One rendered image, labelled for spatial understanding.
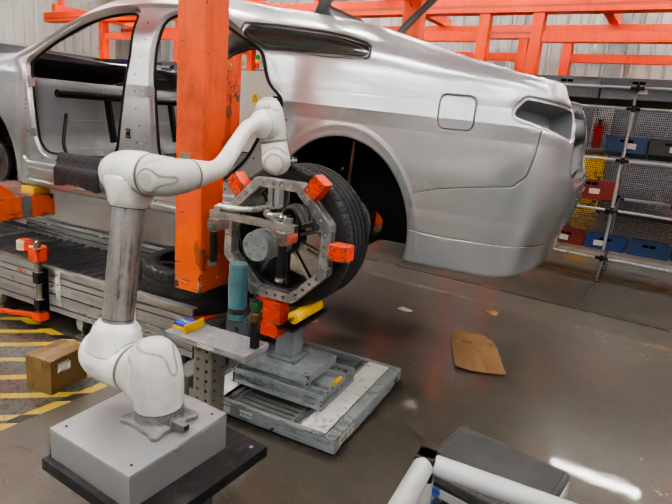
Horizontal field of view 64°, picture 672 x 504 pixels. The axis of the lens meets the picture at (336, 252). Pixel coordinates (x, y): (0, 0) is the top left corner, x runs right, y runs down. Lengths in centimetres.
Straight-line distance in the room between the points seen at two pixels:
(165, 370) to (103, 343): 24
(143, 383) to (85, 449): 24
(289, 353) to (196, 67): 139
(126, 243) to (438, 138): 146
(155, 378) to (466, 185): 157
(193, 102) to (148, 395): 136
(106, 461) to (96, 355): 34
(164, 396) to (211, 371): 67
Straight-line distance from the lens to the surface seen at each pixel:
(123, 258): 183
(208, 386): 246
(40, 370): 299
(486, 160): 253
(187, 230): 267
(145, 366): 174
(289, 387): 262
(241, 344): 233
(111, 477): 177
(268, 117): 208
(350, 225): 235
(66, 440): 191
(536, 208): 257
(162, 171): 167
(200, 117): 256
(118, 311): 186
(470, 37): 882
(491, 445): 209
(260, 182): 241
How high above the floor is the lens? 142
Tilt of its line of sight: 14 degrees down
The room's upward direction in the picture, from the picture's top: 5 degrees clockwise
